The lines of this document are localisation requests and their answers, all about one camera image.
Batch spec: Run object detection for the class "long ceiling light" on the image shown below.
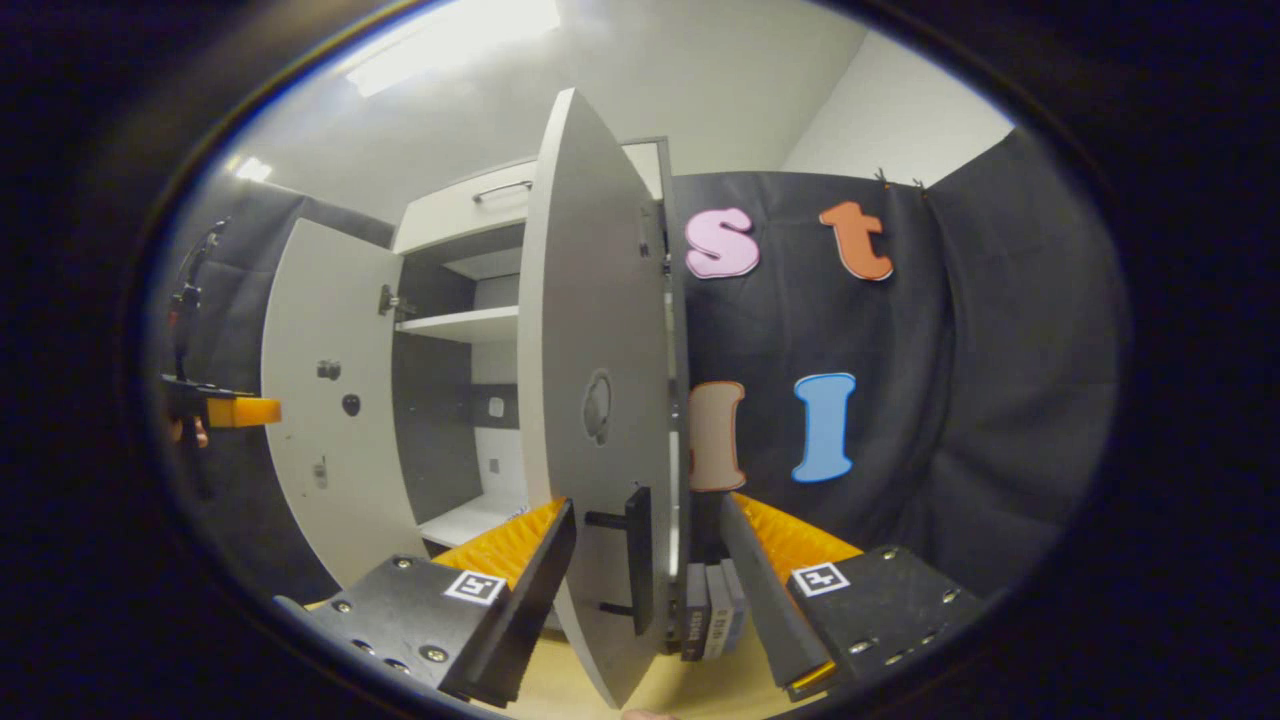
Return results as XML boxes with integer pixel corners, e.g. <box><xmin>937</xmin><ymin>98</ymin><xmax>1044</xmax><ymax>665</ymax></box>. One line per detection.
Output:
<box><xmin>345</xmin><ymin>0</ymin><xmax>561</xmax><ymax>98</ymax></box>

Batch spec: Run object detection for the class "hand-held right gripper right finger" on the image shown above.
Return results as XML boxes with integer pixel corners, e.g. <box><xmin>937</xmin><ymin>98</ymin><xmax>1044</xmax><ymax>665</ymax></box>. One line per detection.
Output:
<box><xmin>720</xmin><ymin>492</ymin><xmax>986</xmax><ymax>701</ymax></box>

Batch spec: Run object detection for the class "white cabinet shelf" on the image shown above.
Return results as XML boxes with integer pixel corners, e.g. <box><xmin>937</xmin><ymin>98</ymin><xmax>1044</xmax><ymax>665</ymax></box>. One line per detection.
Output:
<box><xmin>395</xmin><ymin>305</ymin><xmax>521</xmax><ymax>347</ymax></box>

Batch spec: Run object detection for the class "blue-grey book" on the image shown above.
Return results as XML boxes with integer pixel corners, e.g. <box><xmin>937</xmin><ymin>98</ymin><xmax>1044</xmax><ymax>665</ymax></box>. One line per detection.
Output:
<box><xmin>722</xmin><ymin>560</ymin><xmax>749</xmax><ymax>652</ymax></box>

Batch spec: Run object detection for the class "black door handle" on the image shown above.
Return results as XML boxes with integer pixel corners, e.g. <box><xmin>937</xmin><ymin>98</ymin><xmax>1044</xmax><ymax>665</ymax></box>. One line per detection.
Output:
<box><xmin>585</xmin><ymin>487</ymin><xmax>656</xmax><ymax>637</ymax></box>

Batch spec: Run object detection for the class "white shoe cabinet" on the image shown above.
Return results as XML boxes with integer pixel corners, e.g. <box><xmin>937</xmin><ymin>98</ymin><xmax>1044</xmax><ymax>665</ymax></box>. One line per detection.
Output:
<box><xmin>262</xmin><ymin>88</ymin><xmax>693</xmax><ymax>709</ymax></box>

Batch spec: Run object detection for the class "white book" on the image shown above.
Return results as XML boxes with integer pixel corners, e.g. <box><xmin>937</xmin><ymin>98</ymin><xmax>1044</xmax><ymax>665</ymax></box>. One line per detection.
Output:
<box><xmin>705</xmin><ymin>565</ymin><xmax>736</xmax><ymax>660</ymax></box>

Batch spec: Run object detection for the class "dark book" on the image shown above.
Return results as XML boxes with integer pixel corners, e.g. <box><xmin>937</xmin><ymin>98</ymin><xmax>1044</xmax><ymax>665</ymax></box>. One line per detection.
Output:
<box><xmin>683</xmin><ymin>563</ymin><xmax>711</xmax><ymax>662</ymax></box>

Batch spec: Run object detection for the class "white drawer front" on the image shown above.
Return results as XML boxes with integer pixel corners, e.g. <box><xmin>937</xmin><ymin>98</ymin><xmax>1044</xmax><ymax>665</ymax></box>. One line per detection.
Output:
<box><xmin>393</xmin><ymin>140</ymin><xmax>667</xmax><ymax>257</ymax></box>

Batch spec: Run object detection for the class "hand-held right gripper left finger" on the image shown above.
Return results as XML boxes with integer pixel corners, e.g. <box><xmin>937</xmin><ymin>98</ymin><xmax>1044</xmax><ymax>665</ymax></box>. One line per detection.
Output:
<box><xmin>305</xmin><ymin>497</ymin><xmax>578</xmax><ymax>708</ymax></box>

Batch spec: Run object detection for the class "white cabinet door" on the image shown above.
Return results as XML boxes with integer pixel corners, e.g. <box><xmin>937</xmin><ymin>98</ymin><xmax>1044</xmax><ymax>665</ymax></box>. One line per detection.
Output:
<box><xmin>262</xmin><ymin>218</ymin><xmax>433</xmax><ymax>591</ymax></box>
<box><xmin>517</xmin><ymin>88</ymin><xmax>683</xmax><ymax>709</ymax></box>

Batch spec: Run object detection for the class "black backdrop cloth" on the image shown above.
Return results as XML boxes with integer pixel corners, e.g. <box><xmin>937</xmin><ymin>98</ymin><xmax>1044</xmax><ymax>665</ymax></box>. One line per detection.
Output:
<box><xmin>150</xmin><ymin>180</ymin><xmax>396</xmax><ymax>601</ymax></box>
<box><xmin>665</xmin><ymin>130</ymin><xmax>1133</xmax><ymax>603</ymax></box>

